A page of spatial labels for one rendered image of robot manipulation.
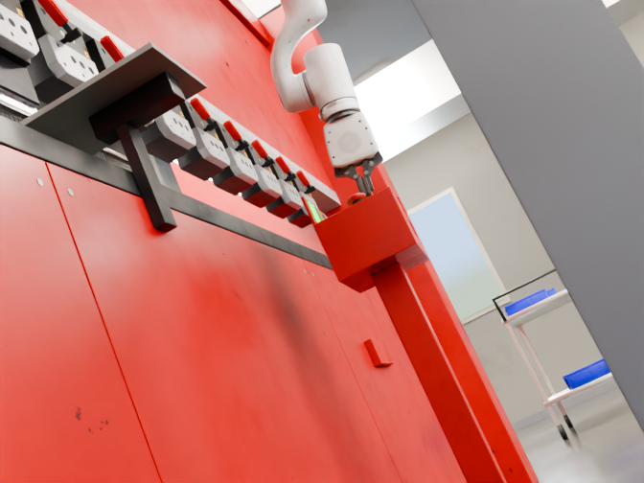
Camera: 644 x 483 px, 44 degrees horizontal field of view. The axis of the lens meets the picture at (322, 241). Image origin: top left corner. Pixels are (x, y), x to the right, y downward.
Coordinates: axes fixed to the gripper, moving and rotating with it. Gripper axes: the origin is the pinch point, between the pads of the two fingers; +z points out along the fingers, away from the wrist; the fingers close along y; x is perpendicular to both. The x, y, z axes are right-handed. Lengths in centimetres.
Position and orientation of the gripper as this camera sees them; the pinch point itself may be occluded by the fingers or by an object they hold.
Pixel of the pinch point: (365, 187)
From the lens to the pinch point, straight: 166.1
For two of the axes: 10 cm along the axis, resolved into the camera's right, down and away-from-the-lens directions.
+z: 2.9, 9.3, -2.0
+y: 9.3, -3.3, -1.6
